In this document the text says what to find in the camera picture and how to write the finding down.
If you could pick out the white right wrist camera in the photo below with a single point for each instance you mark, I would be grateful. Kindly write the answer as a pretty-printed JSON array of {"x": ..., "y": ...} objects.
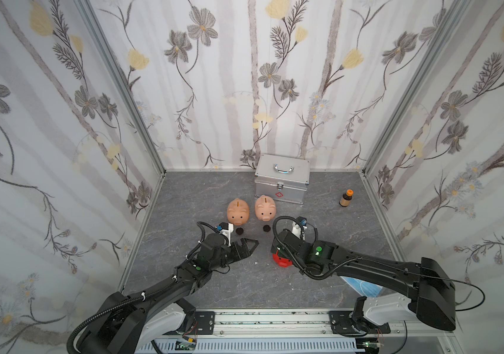
[{"x": 299, "y": 227}]

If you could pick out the small brown orange-capped bottle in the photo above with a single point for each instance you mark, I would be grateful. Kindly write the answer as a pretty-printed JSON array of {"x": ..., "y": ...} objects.
[{"x": 346, "y": 198}]

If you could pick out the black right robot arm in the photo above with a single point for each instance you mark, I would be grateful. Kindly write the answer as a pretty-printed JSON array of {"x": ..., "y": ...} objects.
[{"x": 431, "y": 294}]

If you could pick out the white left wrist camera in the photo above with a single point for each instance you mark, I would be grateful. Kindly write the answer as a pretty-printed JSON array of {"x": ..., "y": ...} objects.
[{"x": 226, "y": 229}]

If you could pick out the blue face mask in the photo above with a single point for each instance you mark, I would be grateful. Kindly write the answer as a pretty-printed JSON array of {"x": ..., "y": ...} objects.
[{"x": 362, "y": 287}]

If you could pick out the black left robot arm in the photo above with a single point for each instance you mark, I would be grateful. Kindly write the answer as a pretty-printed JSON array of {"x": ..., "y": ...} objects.
[{"x": 118, "y": 324}]

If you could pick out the pink piggy bank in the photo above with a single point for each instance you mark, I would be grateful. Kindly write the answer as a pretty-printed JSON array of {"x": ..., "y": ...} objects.
[
  {"x": 238, "y": 212},
  {"x": 265, "y": 208}
]

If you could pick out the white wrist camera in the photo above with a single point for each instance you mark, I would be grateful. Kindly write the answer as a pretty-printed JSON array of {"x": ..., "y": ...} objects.
[
  {"x": 299, "y": 227},
  {"x": 226, "y": 229}
]

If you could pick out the red piggy bank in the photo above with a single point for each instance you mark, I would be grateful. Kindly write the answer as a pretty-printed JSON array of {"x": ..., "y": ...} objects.
[{"x": 282, "y": 262}]

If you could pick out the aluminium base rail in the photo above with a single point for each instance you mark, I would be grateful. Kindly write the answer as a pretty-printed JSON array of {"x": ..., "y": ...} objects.
[{"x": 180, "y": 330}]

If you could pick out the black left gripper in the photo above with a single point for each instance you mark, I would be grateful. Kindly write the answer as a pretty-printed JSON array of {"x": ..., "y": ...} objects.
[{"x": 234, "y": 251}]

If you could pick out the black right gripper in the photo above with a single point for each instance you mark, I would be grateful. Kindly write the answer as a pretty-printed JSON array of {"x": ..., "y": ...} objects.
[{"x": 283, "y": 245}]

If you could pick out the silver aluminium first aid case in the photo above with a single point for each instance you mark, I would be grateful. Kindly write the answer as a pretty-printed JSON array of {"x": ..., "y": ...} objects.
[{"x": 282, "y": 178}]

